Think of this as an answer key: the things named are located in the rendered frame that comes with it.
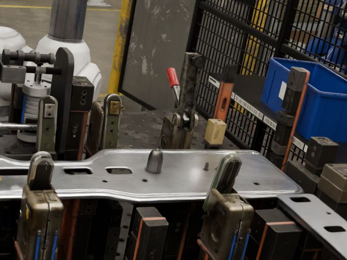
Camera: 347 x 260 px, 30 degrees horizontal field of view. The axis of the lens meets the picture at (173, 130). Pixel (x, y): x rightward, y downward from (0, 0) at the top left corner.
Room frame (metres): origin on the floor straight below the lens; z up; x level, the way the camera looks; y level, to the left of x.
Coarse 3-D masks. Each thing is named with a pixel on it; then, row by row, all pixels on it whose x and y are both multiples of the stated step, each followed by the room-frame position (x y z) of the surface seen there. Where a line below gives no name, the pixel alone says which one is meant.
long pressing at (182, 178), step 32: (0, 160) 1.14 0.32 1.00; (64, 160) 1.20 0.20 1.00; (96, 160) 1.24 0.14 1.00; (128, 160) 1.27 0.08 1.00; (192, 160) 1.34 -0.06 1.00; (256, 160) 1.42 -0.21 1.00; (0, 192) 1.02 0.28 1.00; (64, 192) 1.07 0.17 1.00; (96, 192) 1.10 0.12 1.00; (128, 192) 1.12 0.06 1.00; (160, 192) 1.15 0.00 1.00; (192, 192) 1.18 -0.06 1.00; (256, 192) 1.24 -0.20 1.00; (288, 192) 1.28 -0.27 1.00
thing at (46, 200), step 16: (32, 192) 0.96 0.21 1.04; (48, 192) 0.97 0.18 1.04; (32, 208) 0.92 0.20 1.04; (48, 208) 0.92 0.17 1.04; (32, 224) 0.91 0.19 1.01; (48, 224) 0.92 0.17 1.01; (32, 240) 0.91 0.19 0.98; (48, 240) 0.92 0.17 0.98; (32, 256) 0.91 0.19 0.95; (48, 256) 0.93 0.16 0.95
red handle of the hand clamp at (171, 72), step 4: (172, 68) 1.53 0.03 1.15; (168, 72) 1.52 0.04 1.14; (172, 72) 1.52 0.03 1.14; (168, 76) 1.52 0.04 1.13; (172, 76) 1.51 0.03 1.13; (176, 76) 1.51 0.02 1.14; (172, 80) 1.50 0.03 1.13; (176, 80) 1.50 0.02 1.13; (172, 84) 1.49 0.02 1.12; (176, 84) 1.49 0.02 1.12; (172, 88) 1.49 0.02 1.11; (176, 88) 1.49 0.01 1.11; (176, 92) 1.48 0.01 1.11; (176, 96) 1.47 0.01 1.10; (176, 100) 1.47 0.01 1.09; (184, 112) 1.43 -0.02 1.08; (184, 116) 1.43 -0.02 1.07; (184, 120) 1.42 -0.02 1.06; (188, 120) 1.42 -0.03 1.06
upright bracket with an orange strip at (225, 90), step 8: (232, 64) 1.49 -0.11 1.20; (224, 72) 1.49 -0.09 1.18; (232, 72) 1.49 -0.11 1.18; (224, 80) 1.48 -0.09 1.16; (232, 80) 1.49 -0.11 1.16; (224, 88) 1.48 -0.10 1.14; (232, 88) 1.49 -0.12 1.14; (224, 96) 1.48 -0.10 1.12; (216, 104) 1.49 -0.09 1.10; (224, 104) 1.49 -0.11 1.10; (216, 112) 1.48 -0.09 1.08; (224, 112) 1.49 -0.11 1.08; (224, 120) 1.49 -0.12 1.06
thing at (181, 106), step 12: (192, 60) 1.43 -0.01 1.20; (204, 60) 1.42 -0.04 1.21; (192, 72) 1.44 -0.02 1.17; (192, 84) 1.44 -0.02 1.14; (180, 96) 1.43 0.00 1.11; (192, 96) 1.44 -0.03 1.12; (180, 108) 1.42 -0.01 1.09; (192, 108) 1.43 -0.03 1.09; (180, 120) 1.41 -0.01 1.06; (192, 120) 1.43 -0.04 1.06
